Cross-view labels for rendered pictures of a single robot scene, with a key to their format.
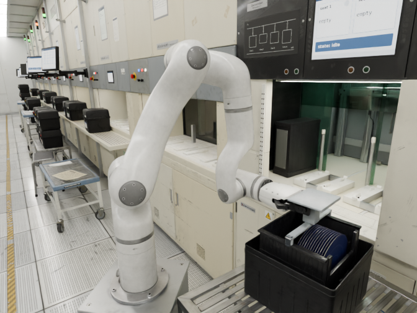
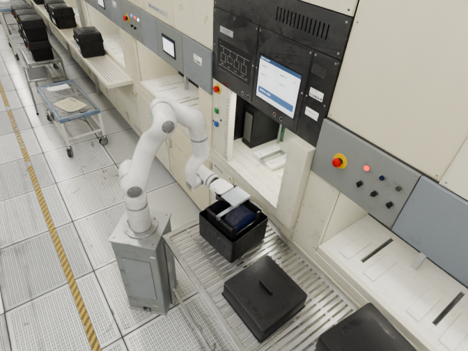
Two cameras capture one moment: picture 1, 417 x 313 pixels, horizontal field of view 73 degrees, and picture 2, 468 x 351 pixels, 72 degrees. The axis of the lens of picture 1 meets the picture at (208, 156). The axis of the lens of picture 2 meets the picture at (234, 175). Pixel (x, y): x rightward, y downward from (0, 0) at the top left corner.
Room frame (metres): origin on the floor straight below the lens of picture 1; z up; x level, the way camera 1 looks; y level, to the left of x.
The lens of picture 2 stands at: (-0.46, -0.20, 2.22)
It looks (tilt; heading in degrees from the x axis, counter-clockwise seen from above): 40 degrees down; 356
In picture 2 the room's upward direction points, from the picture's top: 4 degrees clockwise
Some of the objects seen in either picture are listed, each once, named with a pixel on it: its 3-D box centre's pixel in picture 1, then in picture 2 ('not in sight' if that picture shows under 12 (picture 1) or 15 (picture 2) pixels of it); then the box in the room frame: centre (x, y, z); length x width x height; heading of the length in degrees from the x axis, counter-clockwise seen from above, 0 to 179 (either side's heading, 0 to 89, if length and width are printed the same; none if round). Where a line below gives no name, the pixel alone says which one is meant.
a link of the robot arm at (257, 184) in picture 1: (262, 189); (213, 181); (0.87, -0.18, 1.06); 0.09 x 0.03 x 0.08; 133
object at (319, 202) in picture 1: (308, 245); (233, 216); (0.74, -0.29, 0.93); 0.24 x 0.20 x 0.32; 133
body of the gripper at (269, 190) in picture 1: (278, 194); (220, 187); (0.82, -0.22, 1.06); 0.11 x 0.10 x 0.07; 43
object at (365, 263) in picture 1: (306, 268); (232, 225); (0.74, -0.29, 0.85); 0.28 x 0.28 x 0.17; 43
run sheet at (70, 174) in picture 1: (69, 174); (69, 104); (2.74, 1.43, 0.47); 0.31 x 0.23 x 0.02; 56
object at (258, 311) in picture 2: not in sight; (264, 292); (0.34, -0.44, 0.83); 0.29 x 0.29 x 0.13; 37
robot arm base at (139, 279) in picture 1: (137, 258); (138, 214); (0.79, 0.24, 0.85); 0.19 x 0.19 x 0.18
